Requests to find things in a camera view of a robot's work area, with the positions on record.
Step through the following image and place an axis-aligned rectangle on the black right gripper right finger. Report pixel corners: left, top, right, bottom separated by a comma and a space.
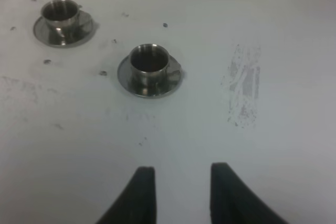
210, 163, 286, 223

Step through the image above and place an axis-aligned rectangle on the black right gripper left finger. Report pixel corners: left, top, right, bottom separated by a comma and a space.
97, 167, 157, 224

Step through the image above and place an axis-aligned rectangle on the right stainless steel saucer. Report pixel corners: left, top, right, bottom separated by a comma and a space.
117, 56, 184, 99

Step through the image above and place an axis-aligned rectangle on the stainless steel saucer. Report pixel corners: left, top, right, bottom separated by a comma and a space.
33, 10, 97, 48
117, 56, 184, 99

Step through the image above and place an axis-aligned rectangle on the right stainless steel teacup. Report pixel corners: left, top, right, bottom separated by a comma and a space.
129, 44, 171, 87

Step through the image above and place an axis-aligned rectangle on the stainless steel teacup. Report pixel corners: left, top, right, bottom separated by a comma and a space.
40, 0, 80, 46
129, 44, 171, 87

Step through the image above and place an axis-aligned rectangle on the left stainless steel saucer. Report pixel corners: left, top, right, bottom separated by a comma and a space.
33, 10, 97, 48

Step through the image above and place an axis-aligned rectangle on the left stainless steel teacup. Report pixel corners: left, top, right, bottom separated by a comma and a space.
40, 0, 80, 46

